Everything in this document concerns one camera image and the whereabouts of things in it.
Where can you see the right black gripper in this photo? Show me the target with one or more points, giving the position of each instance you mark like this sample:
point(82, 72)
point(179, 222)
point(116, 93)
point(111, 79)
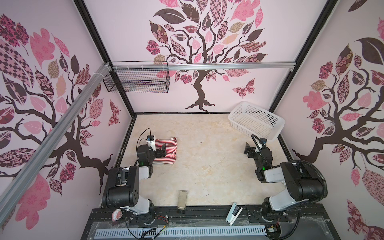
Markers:
point(252, 151)

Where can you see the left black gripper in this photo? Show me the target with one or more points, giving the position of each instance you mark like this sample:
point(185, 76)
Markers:
point(159, 154)

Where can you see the red white striped tank top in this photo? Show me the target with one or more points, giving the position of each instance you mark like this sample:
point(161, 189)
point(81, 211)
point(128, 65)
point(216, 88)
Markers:
point(170, 151)

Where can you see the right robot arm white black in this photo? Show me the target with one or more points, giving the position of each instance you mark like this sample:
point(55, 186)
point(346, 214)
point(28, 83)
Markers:
point(304, 183)

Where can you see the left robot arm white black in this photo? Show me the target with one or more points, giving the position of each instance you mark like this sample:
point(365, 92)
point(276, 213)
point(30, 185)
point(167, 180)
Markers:
point(122, 189)

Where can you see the white plastic laundry basket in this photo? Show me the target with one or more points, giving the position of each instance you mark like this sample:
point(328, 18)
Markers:
point(250, 120)

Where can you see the small tan rectangular device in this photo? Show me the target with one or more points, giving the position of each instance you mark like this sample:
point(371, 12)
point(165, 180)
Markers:
point(182, 201)

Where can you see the white green handheld device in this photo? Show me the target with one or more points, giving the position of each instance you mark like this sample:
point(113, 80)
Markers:
point(233, 214)

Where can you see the small pink round object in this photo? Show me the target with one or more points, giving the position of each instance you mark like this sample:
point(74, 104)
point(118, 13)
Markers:
point(117, 215)

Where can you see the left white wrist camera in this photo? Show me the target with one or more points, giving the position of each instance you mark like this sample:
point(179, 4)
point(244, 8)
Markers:
point(151, 141)

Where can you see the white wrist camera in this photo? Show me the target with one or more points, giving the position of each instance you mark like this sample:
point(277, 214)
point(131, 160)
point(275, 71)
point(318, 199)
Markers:
point(263, 143)
point(151, 141)

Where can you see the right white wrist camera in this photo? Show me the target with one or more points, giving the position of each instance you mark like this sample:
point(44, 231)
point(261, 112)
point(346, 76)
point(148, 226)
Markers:
point(263, 143)

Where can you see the black wire mesh basket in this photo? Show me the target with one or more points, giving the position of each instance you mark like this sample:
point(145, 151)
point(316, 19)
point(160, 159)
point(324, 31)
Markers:
point(138, 77)

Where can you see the white slotted cable duct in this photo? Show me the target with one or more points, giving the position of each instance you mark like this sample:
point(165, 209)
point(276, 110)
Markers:
point(179, 232)

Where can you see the silver aluminium rail back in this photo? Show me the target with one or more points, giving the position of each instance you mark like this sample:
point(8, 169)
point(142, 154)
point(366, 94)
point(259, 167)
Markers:
point(211, 66)

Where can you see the silver aluminium rail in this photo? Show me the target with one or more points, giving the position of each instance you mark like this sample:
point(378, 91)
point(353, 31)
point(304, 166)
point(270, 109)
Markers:
point(211, 66)
point(24, 178)

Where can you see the silver aluminium rail left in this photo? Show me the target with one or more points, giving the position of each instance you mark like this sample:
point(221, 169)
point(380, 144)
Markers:
point(24, 178)

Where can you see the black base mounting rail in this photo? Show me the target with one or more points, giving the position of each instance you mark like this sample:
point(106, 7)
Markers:
point(193, 214)

